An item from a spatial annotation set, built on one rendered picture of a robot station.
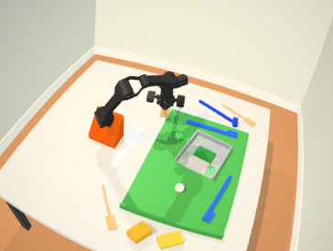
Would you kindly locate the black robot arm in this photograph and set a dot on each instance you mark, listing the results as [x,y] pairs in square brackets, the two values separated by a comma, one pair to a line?
[123,91]

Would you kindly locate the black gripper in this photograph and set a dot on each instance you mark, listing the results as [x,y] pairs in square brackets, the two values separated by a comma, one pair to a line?
[165,97]

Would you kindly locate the green flat mat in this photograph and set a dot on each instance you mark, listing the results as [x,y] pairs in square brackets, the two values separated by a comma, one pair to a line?
[154,187]

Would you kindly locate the yellow flat block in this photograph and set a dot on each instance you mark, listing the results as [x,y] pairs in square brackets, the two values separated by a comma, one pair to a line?
[168,240]

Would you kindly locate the white golf ball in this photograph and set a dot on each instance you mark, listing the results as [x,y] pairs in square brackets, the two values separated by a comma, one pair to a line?
[179,187]

